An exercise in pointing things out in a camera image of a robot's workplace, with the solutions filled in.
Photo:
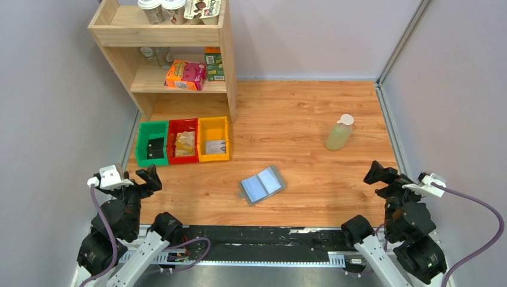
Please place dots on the green plastic bin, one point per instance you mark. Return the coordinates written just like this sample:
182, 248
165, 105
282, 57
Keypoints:
147, 131

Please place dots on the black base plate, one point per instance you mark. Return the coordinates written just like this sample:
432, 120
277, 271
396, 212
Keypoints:
255, 245

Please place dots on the green carton box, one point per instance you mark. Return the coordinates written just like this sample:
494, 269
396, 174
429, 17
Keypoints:
214, 64

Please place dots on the white lid paper cup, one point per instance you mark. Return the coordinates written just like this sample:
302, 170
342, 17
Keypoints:
153, 10

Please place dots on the clear glass jar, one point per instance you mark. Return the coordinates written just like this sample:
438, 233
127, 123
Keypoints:
164, 57

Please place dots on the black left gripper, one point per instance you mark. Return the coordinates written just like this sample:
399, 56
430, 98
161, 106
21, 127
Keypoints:
152, 180

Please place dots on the red plastic bin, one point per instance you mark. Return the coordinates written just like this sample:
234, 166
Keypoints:
179, 126

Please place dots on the silver card in yellow bin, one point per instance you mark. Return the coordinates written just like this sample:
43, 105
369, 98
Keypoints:
216, 147

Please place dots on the chocolate pudding pack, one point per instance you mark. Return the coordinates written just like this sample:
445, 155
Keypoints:
203, 11

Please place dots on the aluminium frame rail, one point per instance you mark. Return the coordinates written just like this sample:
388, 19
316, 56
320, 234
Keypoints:
420, 260

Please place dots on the black card in green bin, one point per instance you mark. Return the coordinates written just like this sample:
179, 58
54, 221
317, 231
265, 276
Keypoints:
155, 148

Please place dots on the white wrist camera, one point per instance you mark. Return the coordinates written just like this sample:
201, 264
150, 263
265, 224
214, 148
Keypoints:
426, 185
110, 178

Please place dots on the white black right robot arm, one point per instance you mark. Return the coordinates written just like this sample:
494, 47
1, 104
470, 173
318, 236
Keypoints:
421, 263

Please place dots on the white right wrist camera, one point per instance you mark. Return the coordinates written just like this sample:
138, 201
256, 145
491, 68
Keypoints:
426, 185

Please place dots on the green liquid bottle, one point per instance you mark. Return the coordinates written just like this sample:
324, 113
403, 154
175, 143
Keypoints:
340, 133

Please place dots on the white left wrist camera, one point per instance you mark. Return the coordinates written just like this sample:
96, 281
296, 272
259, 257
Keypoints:
110, 178

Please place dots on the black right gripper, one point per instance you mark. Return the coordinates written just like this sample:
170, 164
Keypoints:
376, 172

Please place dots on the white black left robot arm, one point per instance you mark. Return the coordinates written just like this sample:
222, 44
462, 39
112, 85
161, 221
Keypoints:
130, 245

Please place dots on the gold card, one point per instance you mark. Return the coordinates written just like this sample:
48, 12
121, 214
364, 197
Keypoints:
184, 153
185, 141

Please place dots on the orange pink snack box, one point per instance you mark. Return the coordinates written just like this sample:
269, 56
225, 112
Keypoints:
186, 75

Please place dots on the yellow plastic bin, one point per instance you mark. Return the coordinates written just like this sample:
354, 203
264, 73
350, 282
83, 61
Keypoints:
212, 128

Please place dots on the wooden shelf unit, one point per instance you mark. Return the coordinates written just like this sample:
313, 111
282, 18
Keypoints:
140, 53

